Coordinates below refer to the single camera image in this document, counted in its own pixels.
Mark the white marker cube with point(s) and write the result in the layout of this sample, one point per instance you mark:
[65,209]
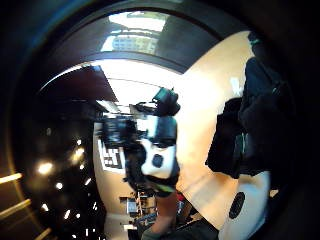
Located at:
[111,156]

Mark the background office furniture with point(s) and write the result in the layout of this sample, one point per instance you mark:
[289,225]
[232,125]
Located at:
[136,208]

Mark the bright window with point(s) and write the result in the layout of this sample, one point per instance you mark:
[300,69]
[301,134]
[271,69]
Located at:
[135,33]

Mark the the person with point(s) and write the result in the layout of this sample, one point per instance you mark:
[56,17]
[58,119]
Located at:
[186,231]

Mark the white palm camera housing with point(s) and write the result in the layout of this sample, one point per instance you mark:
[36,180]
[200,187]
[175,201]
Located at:
[248,203]
[160,160]

